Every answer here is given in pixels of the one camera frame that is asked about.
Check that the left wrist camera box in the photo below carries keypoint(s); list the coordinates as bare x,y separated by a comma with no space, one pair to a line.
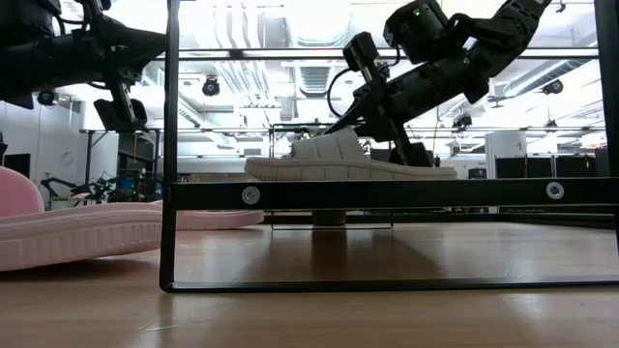
121,116

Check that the black ceiling spotlight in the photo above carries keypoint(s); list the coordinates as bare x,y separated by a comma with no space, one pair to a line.
211,87
462,121
552,87
46,97

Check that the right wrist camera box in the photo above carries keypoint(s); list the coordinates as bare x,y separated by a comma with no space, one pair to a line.
362,50

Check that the black background table frame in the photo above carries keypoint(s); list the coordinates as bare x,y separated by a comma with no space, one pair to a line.
88,154

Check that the black aluminium rig frame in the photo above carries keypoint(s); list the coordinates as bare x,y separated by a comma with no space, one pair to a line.
483,218

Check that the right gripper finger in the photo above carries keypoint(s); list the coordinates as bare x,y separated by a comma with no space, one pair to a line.
406,153
358,118

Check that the dark wall monitor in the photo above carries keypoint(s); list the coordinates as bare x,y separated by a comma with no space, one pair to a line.
17,165

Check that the grey rubber slide sandal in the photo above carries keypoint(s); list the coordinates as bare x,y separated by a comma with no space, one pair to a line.
338,166

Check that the black-framed wooden shoe shelf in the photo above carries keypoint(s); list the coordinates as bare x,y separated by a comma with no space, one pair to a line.
387,195

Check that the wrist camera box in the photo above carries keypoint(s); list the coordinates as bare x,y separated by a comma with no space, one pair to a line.
121,116
362,50

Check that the blue-lit electronic equipment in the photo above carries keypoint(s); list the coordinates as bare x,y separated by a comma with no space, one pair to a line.
128,186

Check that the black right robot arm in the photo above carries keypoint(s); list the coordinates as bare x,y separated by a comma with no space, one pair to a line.
508,19

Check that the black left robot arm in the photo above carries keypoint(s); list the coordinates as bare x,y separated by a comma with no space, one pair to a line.
48,58

